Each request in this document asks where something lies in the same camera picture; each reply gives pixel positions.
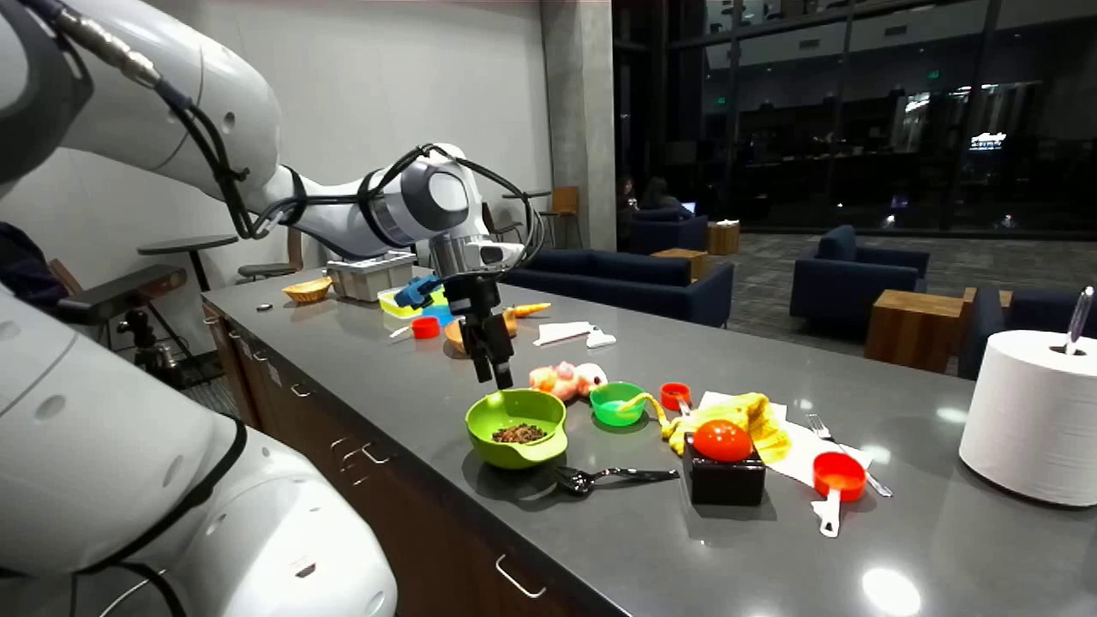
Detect dark blue armchair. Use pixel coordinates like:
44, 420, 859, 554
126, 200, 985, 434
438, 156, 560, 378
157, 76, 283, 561
788, 224, 929, 334

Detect small green measuring cup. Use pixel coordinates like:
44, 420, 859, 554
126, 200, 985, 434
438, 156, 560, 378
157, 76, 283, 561
590, 379, 658, 432

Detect black handled utensil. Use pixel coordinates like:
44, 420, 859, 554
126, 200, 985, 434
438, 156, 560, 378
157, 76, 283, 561
554, 466, 674, 496

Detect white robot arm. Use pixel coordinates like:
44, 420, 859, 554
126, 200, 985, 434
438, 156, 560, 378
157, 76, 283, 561
0, 0, 526, 617

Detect small red measuring cup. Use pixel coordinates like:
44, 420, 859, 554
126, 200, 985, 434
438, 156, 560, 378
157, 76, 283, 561
658, 379, 691, 410

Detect yellow knitted cloth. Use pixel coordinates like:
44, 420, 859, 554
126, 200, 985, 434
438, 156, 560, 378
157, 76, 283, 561
662, 392, 791, 466

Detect red measuring cup white handle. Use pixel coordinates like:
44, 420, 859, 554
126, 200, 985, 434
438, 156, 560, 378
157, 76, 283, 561
811, 452, 867, 537

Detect camera on tripod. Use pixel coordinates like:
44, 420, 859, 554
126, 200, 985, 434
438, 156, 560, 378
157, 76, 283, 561
56, 265, 185, 388

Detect white paper scraps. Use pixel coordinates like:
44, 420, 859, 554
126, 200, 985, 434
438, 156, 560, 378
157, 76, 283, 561
534, 321, 618, 348

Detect white paper towel roll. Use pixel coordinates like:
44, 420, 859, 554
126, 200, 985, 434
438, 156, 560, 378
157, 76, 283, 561
956, 289, 1097, 507

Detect wooden side table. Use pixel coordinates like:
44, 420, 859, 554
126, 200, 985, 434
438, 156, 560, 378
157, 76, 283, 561
862, 289, 967, 373

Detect counter cabinet with handles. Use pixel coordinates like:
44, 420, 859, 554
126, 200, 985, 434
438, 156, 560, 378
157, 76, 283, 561
206, 299, 618, 617

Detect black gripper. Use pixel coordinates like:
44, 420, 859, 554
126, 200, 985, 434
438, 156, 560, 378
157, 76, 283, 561
444, 274, 515, 392

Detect metal tray container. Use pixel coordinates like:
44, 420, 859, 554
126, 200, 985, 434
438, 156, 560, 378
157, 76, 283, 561
324, 252, 413, 305

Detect pink and white plush toy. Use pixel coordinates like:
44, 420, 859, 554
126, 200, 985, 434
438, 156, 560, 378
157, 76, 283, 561
526, 362, 605, 405

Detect dark blue sofa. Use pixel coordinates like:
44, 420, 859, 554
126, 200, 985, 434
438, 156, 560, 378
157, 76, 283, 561
504, 249, 734, 325

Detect lime green bowl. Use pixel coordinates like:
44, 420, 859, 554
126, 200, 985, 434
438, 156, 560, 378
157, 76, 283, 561
466, 388, 570, 468

